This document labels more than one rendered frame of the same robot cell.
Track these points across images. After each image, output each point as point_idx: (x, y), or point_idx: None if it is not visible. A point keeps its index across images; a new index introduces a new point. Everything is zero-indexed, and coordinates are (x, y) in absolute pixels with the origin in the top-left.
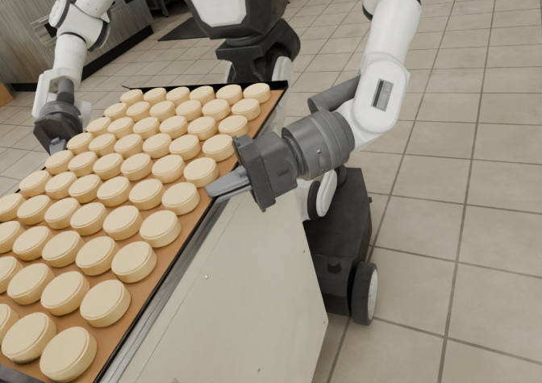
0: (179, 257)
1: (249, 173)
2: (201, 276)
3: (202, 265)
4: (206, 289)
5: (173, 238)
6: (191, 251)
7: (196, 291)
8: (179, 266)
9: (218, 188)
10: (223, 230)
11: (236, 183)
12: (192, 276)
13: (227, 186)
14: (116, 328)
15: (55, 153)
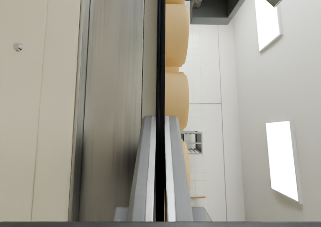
0: (104, 35)
1: (251, 223)
2: (35, 37)
3: (44, 55)
4: (1, 31)
5: (168, 10)
6: (86, 61)
7: (27, 12)
8: (93, 27)
9: (180, 136)
10: (37, 146)
11: (183, 176)
12: (58, 25)
13: (181, 150)
14: None
15: None
